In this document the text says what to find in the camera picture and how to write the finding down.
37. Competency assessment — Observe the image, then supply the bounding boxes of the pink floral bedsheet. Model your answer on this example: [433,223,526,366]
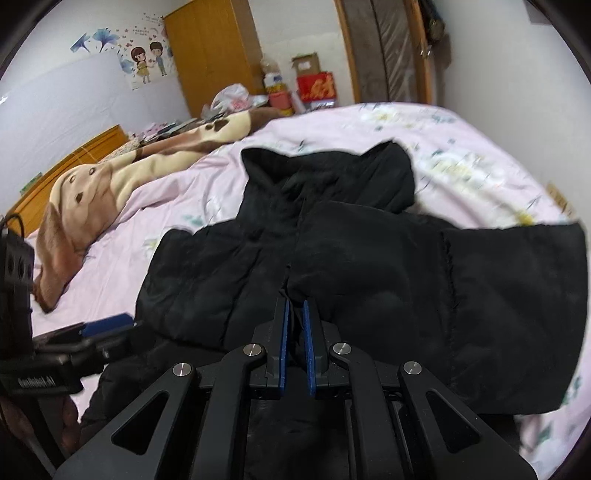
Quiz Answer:
[28,102,583,476]

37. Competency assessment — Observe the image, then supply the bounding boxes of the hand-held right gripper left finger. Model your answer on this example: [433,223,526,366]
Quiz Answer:
[53,298,291,480]

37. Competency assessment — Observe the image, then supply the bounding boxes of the plastic wrapped mattress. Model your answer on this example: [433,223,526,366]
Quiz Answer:
[344,0,423,103]

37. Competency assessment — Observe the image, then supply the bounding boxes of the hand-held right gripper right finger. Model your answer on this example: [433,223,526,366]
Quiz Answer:
[302,300,539,480]

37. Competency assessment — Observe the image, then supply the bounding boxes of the clear plastic jar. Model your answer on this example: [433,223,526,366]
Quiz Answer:
[263,57,285,93]

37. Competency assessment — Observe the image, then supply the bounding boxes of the white plastic bag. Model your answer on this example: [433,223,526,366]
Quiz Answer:
[211,83,253,114]

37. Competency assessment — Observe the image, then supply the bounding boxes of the black padded jacket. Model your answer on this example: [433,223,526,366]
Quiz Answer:
[81,141,589,480]

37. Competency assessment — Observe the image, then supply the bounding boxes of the brown bear printed blanket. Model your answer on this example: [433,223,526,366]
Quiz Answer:
[34,107,282,312]

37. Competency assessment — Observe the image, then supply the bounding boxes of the dark hanging clothes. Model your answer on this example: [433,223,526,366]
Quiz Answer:
[418,0,447,47]

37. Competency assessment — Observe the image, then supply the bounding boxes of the wooden wardrobe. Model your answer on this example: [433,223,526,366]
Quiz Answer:
[164,0,265,119]

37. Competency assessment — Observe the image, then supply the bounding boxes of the open cardboard box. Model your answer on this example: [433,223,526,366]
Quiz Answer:
[291,52,322,77]

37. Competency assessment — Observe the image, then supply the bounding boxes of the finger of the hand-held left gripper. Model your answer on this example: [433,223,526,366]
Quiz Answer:
[32,313,141,372]

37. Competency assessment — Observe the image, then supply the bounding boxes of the cartoon couple wall sticker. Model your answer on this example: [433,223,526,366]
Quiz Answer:
[121,41,174,90]

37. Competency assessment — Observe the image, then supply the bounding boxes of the red gift box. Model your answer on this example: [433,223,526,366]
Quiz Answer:
[296,72,338,103]

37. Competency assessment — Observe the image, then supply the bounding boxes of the blue flower wall sticker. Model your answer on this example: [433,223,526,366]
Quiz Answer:
[70,28,123,54]

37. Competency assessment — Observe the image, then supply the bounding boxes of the wooden door frame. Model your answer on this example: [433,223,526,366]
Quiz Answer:
[335,0,437,106]

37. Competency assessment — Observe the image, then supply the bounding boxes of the wooden headboard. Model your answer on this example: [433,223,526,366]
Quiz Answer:
[4,126,130,236]

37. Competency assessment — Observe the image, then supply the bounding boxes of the person's left hand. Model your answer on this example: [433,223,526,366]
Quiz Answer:
[60,396,85,455]

